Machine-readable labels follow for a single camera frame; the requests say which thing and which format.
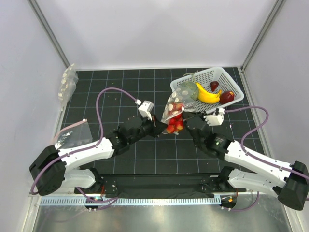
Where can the clear dotted zip bag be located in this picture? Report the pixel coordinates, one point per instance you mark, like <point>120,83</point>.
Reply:
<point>181,100</point>

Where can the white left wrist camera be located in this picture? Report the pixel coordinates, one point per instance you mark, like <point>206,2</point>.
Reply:
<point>145,108</point>

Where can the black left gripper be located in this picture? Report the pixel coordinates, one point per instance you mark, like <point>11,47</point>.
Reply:
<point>160,126</point>

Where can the aluminium corner post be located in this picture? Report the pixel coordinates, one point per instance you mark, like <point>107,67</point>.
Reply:
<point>263,32</point>
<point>49,32</point>

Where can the white slotted cable duct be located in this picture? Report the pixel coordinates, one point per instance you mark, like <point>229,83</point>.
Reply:
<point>82,201</point>

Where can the green netted melon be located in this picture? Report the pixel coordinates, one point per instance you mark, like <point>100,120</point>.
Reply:
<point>192,88</point>

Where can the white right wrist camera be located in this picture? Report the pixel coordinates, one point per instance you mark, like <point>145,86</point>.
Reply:
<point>216,119</point>

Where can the aluminium corner post right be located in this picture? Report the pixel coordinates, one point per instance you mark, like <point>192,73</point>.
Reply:
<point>263,32</point>

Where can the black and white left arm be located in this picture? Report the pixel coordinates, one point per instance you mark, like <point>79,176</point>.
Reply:
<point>55,168</point>

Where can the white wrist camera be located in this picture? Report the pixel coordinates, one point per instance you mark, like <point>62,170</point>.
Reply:
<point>216,119</point>
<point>145,108</point>

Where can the aluminium corner post left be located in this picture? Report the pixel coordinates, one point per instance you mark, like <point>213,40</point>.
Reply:
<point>49,32</point>

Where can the small dark red fruit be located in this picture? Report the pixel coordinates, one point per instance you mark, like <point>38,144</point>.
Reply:
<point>214,85</point>

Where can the clear bag of snacks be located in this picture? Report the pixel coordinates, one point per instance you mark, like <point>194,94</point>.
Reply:
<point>67,85</point>

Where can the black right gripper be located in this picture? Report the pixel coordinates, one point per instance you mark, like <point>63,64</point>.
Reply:
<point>187,115</point>

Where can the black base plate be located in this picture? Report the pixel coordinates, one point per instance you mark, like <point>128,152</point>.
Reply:
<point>161,186</point>

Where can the red lychee cluster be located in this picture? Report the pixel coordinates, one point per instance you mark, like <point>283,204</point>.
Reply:
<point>175,123</point>

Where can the white plastic basket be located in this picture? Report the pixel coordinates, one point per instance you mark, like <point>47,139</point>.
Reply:
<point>226,82</point>

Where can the yellow banana bunch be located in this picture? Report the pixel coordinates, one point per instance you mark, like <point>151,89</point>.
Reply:
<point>206,97</point>

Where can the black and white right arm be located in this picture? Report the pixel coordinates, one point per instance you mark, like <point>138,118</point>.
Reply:
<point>289,183</point>

